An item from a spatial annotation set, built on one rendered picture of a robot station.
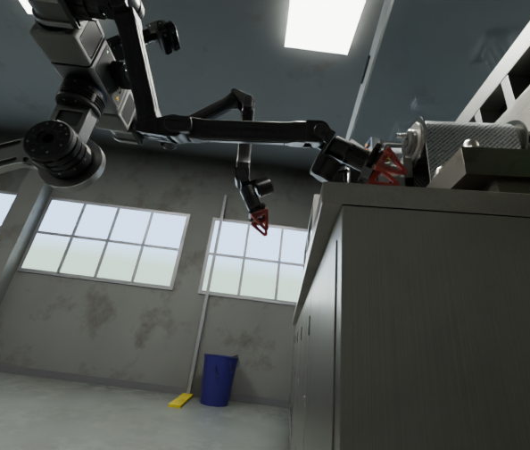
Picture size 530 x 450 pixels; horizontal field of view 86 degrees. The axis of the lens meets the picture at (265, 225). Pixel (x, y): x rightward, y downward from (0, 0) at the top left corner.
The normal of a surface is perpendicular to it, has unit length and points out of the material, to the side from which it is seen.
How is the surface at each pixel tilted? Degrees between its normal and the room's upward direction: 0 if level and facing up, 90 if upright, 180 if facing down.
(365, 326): 90
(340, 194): 90
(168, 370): 90
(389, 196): 90
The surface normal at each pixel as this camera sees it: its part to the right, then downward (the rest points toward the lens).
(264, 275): 0.05, -0.38
